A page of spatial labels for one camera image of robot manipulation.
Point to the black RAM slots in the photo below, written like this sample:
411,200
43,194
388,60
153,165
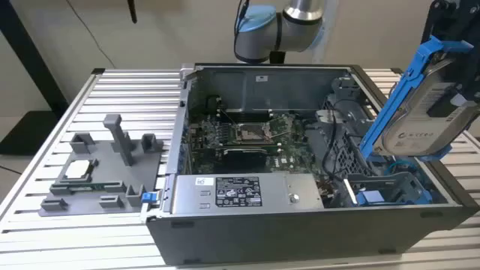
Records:
243,114

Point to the green RAM stick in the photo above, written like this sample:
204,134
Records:
99,186

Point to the blue case latch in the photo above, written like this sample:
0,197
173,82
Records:
148,197

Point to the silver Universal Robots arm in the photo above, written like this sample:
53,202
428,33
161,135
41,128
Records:
263,39

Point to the CPU socket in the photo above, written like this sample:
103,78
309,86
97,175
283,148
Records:
249,134

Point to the grey metal disk bay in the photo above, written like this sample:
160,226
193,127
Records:
348,152

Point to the black graphics card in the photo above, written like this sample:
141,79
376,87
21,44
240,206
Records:
241,161

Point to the silver metal bracket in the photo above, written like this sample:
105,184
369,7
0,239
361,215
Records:
327,116

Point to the silver CPU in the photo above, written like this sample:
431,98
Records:
77,169

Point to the open black PC case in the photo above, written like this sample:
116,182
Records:
263,239

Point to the green motherboard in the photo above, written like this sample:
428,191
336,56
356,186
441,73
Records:
296,160

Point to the black antenna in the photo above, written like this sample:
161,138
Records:
132,11

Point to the silver power supply unit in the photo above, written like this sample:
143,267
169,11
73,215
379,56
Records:
187,197

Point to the thin metal locking lever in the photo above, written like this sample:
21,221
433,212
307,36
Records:
229,117

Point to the grey parts rack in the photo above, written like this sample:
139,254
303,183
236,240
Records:
112,174

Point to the black stand with base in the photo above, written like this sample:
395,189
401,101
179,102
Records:
23,42

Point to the hard disk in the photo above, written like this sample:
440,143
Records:
416,132

